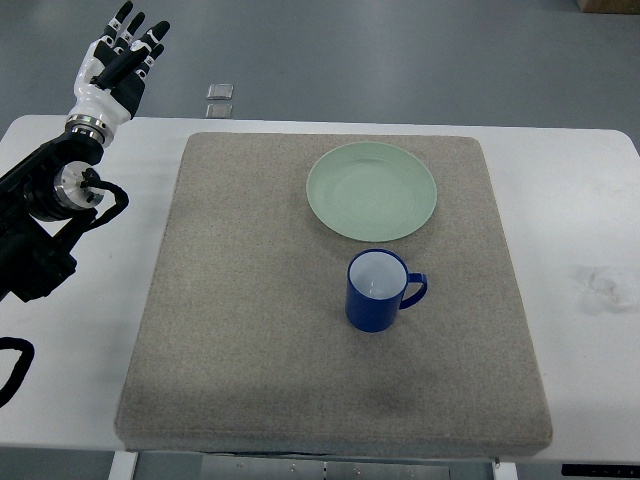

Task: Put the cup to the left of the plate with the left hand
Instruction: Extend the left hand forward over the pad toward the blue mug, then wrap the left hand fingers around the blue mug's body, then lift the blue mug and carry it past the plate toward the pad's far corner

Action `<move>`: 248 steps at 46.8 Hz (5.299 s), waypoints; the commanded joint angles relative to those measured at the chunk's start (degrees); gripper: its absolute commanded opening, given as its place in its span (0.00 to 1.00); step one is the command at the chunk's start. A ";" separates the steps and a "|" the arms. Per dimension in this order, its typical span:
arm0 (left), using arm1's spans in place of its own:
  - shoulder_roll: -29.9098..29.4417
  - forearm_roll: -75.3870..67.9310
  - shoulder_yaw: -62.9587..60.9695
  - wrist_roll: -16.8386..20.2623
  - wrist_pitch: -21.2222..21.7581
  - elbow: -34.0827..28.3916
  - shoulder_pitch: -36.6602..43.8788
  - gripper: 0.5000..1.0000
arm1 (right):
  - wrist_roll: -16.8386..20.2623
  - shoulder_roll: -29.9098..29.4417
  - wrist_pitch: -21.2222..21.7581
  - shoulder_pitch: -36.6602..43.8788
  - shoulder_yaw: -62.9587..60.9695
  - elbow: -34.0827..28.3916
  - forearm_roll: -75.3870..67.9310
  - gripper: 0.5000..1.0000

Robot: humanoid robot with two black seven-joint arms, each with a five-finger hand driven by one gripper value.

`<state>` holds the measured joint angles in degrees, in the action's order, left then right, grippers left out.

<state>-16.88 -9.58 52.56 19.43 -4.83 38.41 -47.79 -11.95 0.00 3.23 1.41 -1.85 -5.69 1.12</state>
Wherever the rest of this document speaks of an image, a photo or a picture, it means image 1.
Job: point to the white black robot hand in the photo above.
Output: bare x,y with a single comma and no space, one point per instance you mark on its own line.
111,80

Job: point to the blue mug white inside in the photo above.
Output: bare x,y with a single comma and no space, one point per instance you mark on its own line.
379,285

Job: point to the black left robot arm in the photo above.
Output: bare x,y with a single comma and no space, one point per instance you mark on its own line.
49,200

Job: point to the lower floor socket plate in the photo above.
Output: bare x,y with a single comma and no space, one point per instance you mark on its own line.
219,111

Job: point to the light green plate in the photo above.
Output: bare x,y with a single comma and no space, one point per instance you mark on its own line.
371,191

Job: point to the beige fabric mat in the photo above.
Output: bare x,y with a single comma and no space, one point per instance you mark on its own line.
244,346

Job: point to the cardboard box corner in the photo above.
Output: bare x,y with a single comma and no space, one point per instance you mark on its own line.
626,7

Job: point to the black table control panel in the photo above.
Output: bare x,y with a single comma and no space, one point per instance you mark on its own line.
600,470

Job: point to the metal table frame bracket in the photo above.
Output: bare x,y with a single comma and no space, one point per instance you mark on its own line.
254,466

